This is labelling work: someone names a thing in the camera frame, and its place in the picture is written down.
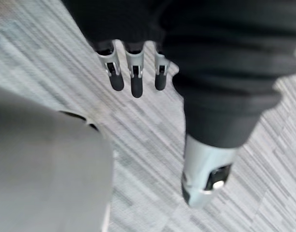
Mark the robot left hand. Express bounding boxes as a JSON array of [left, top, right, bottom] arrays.
[[62, 0, 296, 209]]

